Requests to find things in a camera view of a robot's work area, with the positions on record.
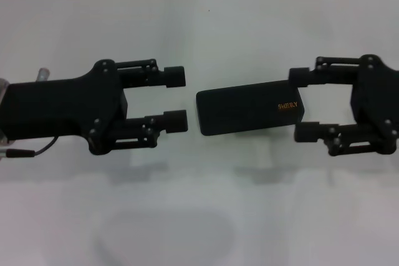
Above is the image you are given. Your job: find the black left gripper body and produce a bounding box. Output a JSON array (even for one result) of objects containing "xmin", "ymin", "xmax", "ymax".
[{"xmin": 0, "ymin": 59, "xmax": 129, "ymax": 156}]

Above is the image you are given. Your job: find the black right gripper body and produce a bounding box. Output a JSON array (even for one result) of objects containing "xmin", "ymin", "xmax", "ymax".
[{"xmin": 349, "ymin": 54, "xmax": 399, "ymax": 156}]

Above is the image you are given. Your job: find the black glasses case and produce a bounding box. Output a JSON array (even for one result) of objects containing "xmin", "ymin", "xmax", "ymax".
[{"xmin": 195, "ymin": 78, "xmax": 306, "ymax": 137}]

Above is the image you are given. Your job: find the left arm cable with plug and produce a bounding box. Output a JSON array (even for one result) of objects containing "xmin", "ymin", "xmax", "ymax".
[{"xmin": 0, "ymin": 136, "xmax": 59, "ymax": 160}]

